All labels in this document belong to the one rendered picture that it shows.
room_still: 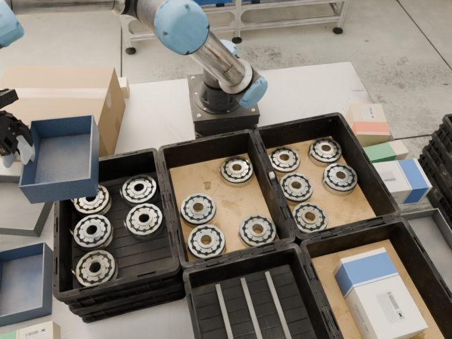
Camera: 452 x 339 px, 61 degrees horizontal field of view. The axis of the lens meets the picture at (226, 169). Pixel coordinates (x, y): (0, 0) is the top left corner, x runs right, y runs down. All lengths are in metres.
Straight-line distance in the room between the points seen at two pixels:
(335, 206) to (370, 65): 2.04
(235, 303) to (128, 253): 0.32
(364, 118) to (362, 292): 0.74
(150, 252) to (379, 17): 3.01
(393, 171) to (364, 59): 1.87
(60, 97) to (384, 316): 1.19
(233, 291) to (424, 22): 3.11
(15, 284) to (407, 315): 1.07
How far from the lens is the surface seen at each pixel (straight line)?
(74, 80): 1.51
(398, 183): 1.36
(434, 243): 1.39
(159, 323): 1.16
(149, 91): 1.69
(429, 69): 3.25
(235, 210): 1.14
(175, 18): 0.89
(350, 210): 1.20
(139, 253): 1.10
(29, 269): 1.33
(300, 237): 1.00
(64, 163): 1.02
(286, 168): 1.20
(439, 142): 2.00
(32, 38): 3.55
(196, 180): 1.20
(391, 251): 1.17
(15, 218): 1.45
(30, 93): 1.52
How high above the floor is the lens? 1.81
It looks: 54 degrees down
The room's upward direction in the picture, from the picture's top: straight up
